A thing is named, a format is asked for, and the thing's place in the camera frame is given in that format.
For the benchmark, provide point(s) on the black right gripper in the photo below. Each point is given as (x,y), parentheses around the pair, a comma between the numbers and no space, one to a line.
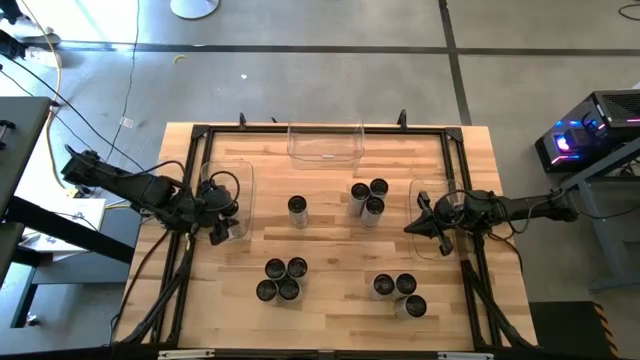
(450,215)

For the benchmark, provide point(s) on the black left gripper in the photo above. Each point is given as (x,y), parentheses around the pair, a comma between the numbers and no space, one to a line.
(212,215)

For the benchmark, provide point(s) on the clear plastic bin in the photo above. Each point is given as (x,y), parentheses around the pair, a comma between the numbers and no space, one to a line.
(422,248)
(245,175)
(325,150)

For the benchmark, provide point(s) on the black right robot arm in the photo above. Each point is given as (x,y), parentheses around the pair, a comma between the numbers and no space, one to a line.
(525,207)

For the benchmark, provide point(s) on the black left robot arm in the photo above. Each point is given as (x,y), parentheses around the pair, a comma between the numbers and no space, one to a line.
(145,189)

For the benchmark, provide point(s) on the clear tape piece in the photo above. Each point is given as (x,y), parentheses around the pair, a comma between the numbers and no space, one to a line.
(126,121)

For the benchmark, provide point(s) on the yellow black plug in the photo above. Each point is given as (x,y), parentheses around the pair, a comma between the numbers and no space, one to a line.
(76,191)

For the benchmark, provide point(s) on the white flat box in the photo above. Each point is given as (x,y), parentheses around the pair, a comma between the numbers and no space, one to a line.
(75,225)

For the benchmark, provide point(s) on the small yellow floor scrap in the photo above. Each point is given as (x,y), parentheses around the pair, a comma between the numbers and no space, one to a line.
(179,58)

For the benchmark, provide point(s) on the black box hazard stripes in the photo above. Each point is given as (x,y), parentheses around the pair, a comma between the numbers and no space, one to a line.
(565,330)

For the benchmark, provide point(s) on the grey metal stand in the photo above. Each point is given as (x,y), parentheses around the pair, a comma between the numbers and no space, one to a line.
(595,167)

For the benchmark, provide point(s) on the white round base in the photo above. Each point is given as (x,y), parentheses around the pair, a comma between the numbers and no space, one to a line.
(195,7)

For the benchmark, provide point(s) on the black desk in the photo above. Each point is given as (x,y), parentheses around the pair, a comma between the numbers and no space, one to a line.
(20,130)

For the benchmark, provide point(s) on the black computer case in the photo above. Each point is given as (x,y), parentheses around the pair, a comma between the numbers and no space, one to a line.
(617,107)

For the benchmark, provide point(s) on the person's shoe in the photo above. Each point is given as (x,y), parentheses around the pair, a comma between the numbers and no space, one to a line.
(44,57)
(39,36)

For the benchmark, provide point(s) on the black frame clamp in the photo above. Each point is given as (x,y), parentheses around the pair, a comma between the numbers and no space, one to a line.
(401,118)
(242,120)

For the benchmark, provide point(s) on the white edge bracket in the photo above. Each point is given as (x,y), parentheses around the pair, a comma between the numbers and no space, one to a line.
(465,356)
(186,354)

